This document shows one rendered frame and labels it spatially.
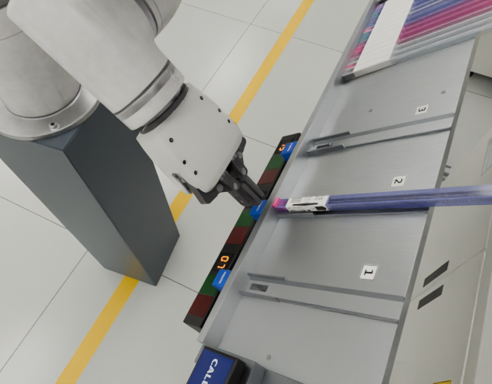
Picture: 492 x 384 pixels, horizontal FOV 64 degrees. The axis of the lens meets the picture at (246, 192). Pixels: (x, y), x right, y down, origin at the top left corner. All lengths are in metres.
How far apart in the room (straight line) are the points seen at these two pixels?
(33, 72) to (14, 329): 0.90
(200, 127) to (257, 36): 1.46
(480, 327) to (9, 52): 0.73
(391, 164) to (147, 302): 0.93
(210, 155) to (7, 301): 1.05
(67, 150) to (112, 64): 0.27
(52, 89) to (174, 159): 0.28
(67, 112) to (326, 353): 0.51
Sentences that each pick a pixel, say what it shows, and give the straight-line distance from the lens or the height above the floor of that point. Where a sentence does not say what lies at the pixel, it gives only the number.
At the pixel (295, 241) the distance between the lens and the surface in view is 0.46.
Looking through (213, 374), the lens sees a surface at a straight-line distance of 0.38.
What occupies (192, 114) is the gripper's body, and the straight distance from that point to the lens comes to 0.45.
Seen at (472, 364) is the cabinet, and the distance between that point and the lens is 0.64.
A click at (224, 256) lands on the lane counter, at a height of 0.66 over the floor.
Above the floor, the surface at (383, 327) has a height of 0.84.
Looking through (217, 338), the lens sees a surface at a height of 0.72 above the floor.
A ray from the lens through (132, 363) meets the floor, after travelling 1.22.
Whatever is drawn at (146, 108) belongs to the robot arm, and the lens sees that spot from 0.41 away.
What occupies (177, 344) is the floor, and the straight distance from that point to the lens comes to 1.20.
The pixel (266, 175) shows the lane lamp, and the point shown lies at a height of 0.66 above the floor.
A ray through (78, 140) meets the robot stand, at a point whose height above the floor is 0.69.
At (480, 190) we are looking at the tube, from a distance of 0.38.
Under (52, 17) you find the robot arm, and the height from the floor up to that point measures 0.96.
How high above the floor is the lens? 1.17
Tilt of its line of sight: 60 degrees down
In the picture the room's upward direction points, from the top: straight up
